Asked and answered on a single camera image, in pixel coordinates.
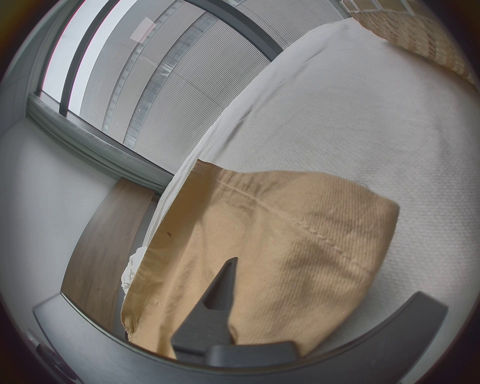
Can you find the round woven basket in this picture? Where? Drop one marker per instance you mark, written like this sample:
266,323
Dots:
412,33

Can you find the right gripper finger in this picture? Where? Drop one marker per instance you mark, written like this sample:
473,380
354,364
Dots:
206,322

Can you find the tan shorts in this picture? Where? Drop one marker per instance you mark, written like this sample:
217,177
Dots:
281,243

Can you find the bed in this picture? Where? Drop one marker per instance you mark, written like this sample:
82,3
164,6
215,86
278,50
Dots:
337,131

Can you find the white garment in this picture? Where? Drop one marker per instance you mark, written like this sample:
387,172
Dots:
131,270

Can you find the window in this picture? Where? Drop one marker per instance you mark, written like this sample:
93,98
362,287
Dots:
168,75

